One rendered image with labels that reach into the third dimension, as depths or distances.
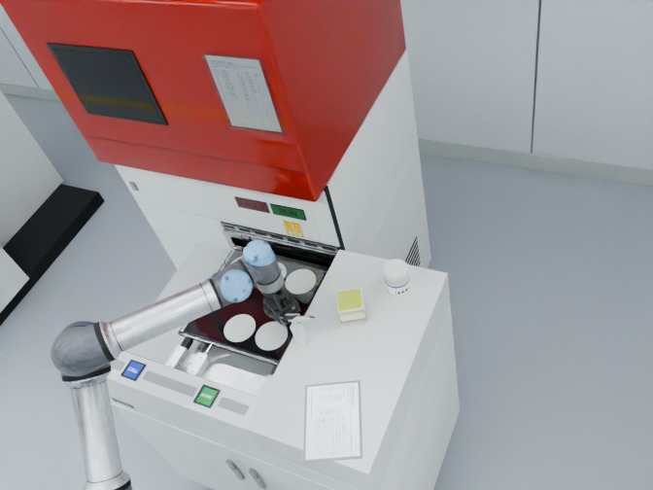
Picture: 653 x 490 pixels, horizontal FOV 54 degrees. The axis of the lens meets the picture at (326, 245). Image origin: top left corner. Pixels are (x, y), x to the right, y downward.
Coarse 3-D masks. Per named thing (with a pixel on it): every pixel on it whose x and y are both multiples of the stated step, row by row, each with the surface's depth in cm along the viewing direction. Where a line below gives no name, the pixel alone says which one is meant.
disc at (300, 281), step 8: (296, 272) 204; (304, 272) 204; (312, 272) 203; (288, 280) 203; (296, 280) 202; (304, 280) 201; (312, 280) 201; (288, 288) 201; (296, 288) 200; (304, 288) 199
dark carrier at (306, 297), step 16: (240, 256) 214; (288, 272) 205; (320, 272) 202; (256, 288) 203; (240, 304) 200; (256, 304) 199; (304, 304) 195; (208, 320) 199; (224, 320) 198; (256, 320) 195; (272, 320) 194; (208, 336) 195; (224, 336) 193; (288, 336) 189; (256, 352) 187; (272, 352) 186
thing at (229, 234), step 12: (228, 240) 221; (252, 240) 214; (264, 240) 211; (276, 240) 209; (276, 252) 215; (300, 252) 207; (312, 252) 204; (324, 252) 202; (312, 264) 210; (324, 264) 208
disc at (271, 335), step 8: (264, 328) 192; (272, 328) 192; (280, 328) 191; (256, 336) 191; (264, 336) 190; (272, 336) 190; (280, 336) 189; (264, 344) 189; (272, 344) 188; (280, 344) 187
